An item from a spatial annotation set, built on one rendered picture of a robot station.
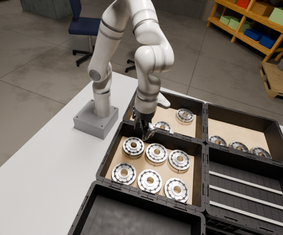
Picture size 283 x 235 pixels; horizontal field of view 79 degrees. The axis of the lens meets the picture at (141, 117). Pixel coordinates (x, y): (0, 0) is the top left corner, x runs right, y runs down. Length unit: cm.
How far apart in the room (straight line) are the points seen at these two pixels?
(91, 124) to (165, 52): 64
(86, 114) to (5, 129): 135
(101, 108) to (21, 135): 131
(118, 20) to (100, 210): 68
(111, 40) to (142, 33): 24
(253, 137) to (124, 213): 81
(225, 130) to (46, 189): 97
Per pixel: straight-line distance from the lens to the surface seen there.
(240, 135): 113
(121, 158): 82
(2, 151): 210
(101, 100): 92
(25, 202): 96
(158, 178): 76
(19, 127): 222
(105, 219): 73
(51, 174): 98
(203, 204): 70
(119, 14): 69
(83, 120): 101
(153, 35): 50
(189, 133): 99
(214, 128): 108
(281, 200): 103
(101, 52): 76
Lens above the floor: 154
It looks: 46 degrees down
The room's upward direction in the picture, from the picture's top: 10 degrees clockwise
